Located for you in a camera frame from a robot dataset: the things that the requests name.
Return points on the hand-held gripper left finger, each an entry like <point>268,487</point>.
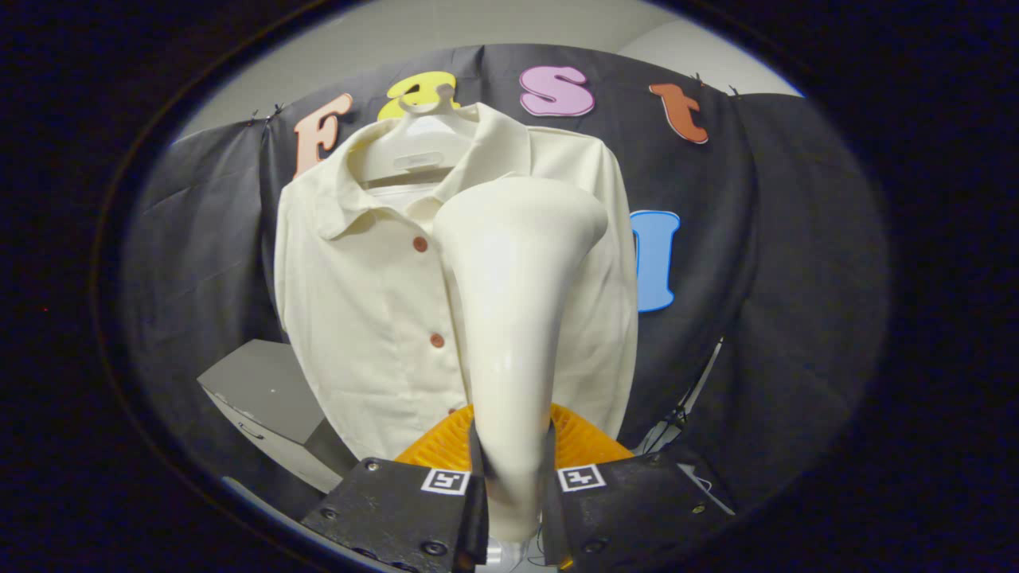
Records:
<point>390,509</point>

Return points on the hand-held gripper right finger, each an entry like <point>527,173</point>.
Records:
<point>637,501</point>

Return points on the cream button shirt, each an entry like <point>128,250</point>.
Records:
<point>358,318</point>

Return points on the white garment steamer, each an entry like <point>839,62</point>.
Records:
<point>509,318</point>

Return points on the white stand pole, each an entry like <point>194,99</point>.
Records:
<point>704,374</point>

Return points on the grey cabinet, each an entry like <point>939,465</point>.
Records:
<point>263,382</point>

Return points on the black backdrop cloth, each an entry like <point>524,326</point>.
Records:
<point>756,278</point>

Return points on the white plastic hanger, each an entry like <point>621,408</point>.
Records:
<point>414,147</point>

